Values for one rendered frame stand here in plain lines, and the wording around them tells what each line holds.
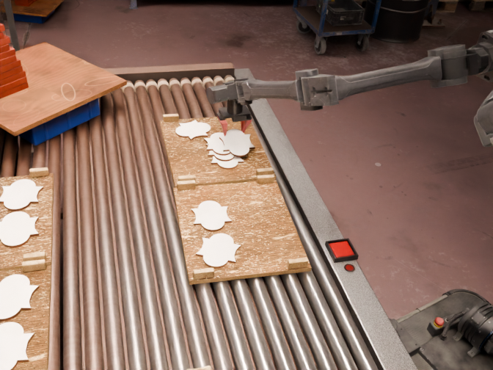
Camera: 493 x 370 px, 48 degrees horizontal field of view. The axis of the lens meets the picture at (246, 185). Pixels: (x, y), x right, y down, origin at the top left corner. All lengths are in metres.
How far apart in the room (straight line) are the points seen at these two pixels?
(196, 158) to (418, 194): 1.93
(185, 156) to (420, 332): 1.22
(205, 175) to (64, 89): 0.65
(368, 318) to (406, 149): 2.53
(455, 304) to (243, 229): 1.25
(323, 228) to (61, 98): 1.06
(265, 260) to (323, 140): 2.34
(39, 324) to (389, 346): 0.87
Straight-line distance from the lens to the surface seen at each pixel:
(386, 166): 3.74
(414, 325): 2.48
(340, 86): 1.45
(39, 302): 1.53
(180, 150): 1.99
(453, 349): 2.44
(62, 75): 2.28
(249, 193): 1.81
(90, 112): 2.19
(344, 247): 1.68
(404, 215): 3.37
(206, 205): 1.74
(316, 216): 1.79
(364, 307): 1.56
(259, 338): 1.43
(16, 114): 2.06
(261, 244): 1.63
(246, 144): 1.97
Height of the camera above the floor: 2.07
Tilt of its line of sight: 38 degrees down
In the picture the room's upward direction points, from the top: 5 degrees clockwise
